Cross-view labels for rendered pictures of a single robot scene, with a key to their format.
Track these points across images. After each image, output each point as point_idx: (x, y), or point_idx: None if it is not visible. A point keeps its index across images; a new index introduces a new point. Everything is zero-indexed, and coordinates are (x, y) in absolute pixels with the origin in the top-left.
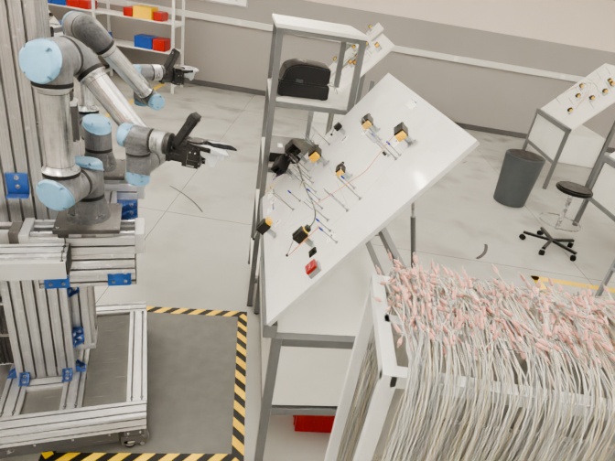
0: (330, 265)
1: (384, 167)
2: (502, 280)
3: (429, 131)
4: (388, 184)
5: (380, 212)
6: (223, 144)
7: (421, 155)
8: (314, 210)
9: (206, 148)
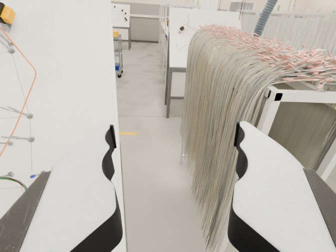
0: (117, 177)
1: (7, 68)
2: (267, 45)
3: (17, 2)
4: (54, 75)
5: (95, 99)
6: (110, 151)
7: (55, 28)
8: (2, 178)
9: (331, 194)
